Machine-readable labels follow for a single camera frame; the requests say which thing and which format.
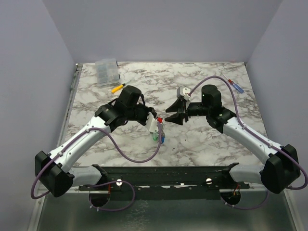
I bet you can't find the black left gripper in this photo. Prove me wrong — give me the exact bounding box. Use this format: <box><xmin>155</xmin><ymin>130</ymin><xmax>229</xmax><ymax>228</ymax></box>
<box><xmin>126</xmin><ymin>103</ymin><xmax>157</xmax><ymax>127</ymax></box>

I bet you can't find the green key tag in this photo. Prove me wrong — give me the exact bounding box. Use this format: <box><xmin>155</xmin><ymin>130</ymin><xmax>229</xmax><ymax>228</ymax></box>
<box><xmin>152</xmin><ymin>133</ymin><xmax>158</xmax><ymax>141</ymax></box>

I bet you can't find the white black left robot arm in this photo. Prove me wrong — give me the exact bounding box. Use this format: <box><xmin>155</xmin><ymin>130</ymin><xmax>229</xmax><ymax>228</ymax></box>
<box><xmin>35</xmin><ymin>86</ymin><xmax>161</xmax><ymax>197</ymax></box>

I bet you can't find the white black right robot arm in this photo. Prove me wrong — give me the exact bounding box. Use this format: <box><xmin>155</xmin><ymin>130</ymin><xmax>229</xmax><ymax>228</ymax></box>
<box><xmin>165</xmin><ymin>85</ymin><xmax>300</xmax><ymax>194</ymax></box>

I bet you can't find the yellow black screwdriver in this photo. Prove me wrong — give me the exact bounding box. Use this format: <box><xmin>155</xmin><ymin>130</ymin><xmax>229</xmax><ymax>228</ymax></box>
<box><xmin>111</xmin><ymin>83</ymin><xmax>126</xmax><ymax>94</ymax></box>

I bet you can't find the clear plastic parts box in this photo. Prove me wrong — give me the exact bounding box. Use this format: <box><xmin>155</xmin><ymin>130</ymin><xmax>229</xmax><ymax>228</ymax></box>
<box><xmin>95</xmin><ymin>58</ymin><xmax>120</xmax><ymax>87</ymax></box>

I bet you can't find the red blue screwdriver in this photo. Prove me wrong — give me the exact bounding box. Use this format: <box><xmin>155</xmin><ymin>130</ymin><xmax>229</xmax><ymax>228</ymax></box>
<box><xmin>222</xmin><ymin>74</ymin><xmax>244</xmax><ymax>94</ymax></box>

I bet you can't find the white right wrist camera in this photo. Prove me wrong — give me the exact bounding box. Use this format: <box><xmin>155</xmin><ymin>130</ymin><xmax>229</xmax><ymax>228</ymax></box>
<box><xmin>177</xmin><ymin>87</ymin><xmax>191</xmax><ymax>102</ymax></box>

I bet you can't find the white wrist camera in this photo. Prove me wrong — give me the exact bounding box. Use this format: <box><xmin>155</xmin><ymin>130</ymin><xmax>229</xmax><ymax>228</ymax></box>
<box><xmin>177</xmin><ymin>87</ymin><xmax>191</xmax><ymax>102</ymax></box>
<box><xmin>145</xmin><ymin>112</ymin><xmax>163</xmax><ymax>133</ymax></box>

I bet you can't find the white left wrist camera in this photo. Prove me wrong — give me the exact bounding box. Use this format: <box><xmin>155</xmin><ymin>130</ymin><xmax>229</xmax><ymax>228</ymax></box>
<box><xmin>145</xmin><ymin>112</ymin><xmax>163</xmax><ymax>133</ymax></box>

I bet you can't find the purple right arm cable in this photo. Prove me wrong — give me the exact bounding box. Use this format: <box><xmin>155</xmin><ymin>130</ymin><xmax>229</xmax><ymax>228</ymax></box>
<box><xmin>187</xmin><ymin>76</ymin><xmax>308</xmax><ymax>210</ymax></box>

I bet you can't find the aluminium extrusion frame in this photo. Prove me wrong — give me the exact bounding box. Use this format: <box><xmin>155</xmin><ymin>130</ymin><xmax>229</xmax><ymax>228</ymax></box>
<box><xmin>26</xmin><ymin>63</ymin><xmax>84</xmax><ymax>231</ymax></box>

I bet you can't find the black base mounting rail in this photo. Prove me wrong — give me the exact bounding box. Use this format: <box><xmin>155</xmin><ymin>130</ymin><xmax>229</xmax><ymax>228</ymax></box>
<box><xmin>79</xmin><ymin>164</ymin><xmax>249</xmax><ymax>201</ymax></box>

